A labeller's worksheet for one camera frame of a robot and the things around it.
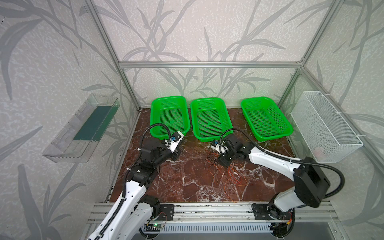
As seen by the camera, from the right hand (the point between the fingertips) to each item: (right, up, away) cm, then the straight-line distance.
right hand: (220, 152), depth 87 cm
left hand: (-20, +11, -15) cm, 27 cm away
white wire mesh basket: (+43, +12, -24) cm, 51 cm away
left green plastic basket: (-36, +26, +32) cm, 55 cm away
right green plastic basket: (+38, +19, +25) cm, 50 cm away
